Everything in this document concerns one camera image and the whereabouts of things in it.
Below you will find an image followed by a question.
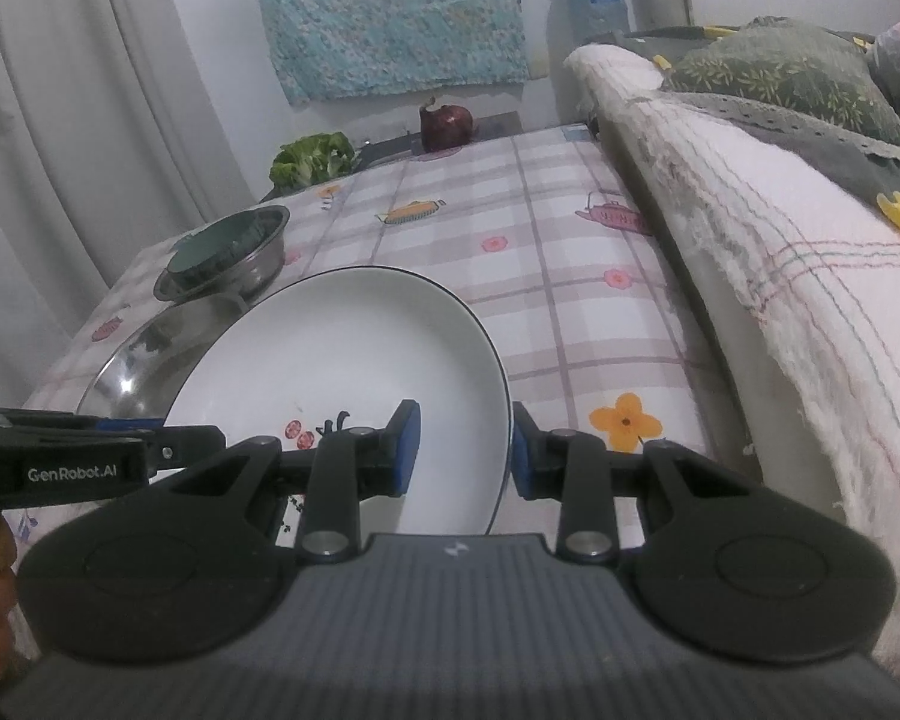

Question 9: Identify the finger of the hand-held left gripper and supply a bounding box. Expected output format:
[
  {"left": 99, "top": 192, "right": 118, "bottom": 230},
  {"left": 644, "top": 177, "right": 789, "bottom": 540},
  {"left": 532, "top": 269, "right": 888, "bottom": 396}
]
[
  {"left": 0, "top": 406, "right": 165, "bottom": 438},
  {"left": 147, "top": 425, "right": 227, "bottom": 476}
]

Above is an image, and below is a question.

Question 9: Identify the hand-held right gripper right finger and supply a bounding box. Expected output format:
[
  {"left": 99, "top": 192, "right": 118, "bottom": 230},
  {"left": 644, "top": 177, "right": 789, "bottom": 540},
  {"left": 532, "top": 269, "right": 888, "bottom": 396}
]
[{"left": 511, "top": 400, "right": 764, "bottom": 564}]

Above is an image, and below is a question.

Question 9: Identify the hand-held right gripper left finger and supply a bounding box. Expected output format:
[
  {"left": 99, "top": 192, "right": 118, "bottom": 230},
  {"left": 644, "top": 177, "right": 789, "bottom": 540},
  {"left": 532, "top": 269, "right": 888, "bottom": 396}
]
[{"left": 169, "top": 399, "right": 423, "bottom": 560}]

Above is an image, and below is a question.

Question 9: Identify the stainless steel plate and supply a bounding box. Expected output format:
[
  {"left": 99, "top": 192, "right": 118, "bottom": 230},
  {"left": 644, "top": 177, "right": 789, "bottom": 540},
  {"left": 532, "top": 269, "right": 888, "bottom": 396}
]
[{"left": 75, "top": 292, "right": 271, "bottom": 430}]

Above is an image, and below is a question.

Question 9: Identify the white ceramic plate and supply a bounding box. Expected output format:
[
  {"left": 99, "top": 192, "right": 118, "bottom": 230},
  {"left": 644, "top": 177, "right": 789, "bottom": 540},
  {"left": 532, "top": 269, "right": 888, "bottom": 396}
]
[{"left": 161, "top": 268, "right": 513, "bottom": 538}]

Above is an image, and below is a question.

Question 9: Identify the stainless steel bowl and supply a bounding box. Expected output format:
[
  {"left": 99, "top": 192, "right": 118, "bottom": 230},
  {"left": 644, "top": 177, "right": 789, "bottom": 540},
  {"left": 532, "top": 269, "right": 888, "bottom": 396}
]
[{"left": 154, "top": 205, "right": 292, "bottom": 305}]

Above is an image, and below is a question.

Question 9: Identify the pink checked tablecloth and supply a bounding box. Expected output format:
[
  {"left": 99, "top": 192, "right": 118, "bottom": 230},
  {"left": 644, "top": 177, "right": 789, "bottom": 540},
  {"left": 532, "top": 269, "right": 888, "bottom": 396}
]
[{"left": 15, "top": 127, "right": 760, "bottom": 662}]

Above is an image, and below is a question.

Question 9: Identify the pale curtain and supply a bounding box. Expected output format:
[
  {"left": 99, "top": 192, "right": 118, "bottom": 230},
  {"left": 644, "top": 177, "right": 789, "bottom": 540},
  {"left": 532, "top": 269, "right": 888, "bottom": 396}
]
[{"left": 0, "top": 0, "right": 272, "bottom": 410}]

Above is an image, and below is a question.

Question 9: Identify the green leafy vegetable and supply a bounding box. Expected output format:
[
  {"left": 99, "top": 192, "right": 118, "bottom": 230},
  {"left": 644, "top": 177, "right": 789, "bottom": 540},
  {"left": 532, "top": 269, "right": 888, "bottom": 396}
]
[{"left": 270, "top": 132, "right": 358, "bottom": 189}]

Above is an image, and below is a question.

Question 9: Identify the white fringed blanket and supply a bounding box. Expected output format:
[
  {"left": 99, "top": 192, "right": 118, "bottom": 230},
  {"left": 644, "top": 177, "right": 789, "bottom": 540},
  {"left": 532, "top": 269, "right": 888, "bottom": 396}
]
[{"left": 566, "top": 43, "right": 900, "bottom": 695}]

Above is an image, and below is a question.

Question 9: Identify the red cabbage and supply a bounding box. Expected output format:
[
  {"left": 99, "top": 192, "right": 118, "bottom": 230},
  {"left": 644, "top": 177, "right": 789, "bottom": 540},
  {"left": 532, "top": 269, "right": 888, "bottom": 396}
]
[{"left": 418, "top": 96, "right": 476, "bottom": 155}]

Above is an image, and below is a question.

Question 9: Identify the green patterned cushion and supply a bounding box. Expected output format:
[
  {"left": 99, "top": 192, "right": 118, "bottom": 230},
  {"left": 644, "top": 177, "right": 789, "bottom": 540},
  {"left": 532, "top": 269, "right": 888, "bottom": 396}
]
[{"left": 660, "top": 19, "right": 900, "bottom": 152}]

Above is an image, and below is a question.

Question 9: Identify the teal wall cloth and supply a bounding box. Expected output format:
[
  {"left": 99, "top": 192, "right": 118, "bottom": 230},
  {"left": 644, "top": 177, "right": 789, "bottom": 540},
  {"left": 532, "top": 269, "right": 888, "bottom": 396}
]
[{"left": 251, "top": 0, "right": 542, "bottom": 107}]

